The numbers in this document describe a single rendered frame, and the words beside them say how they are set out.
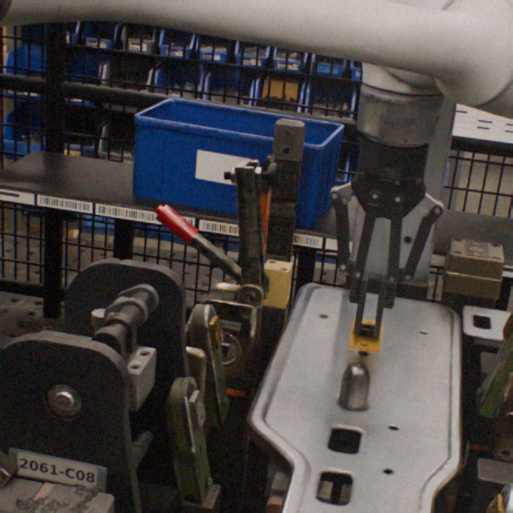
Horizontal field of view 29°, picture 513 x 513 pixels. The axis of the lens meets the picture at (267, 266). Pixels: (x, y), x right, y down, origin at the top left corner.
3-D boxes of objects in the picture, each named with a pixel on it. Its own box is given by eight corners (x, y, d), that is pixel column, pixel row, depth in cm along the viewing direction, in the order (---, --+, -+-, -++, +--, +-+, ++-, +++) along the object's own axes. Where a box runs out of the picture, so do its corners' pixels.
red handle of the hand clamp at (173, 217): (261, 292, 116) (157, 206, 114) (250, 305, 117) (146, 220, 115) (268, 280, 120) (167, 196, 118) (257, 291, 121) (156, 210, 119)
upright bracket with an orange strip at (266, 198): (237, 498, 139) (271, 160, 121) (228, 496, 140) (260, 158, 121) (241, 486, 142) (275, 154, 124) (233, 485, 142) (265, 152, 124)
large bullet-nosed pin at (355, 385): (364, 425, 106) (371, 371, 103) (335, 420, 106) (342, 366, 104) (366, 410, 109) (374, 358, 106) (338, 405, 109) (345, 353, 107)
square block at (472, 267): (463, 482, 149) (506, 261, 136) (410, 472, 150) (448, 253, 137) (462, 454, 156) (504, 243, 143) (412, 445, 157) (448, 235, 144)
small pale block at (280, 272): (262, 514, 137) (289, 271, 123) (238, 509, 137) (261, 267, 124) (267, 500, 140) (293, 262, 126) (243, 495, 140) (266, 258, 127)
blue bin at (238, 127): (312, 229, 150) (322, 146, 145) (128, 195, 157) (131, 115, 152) (336, 200, 165) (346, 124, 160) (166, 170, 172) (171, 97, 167)
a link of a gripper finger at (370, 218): (383, 192, 109) (371, 190, 109) (361, 283, 113) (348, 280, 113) (385, 182, 113) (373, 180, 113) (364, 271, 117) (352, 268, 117)
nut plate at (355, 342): (379, 353, 114) (381, 344, 113) (346, 348, 114) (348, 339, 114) (385, 324, 121) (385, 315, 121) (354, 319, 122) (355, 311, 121)
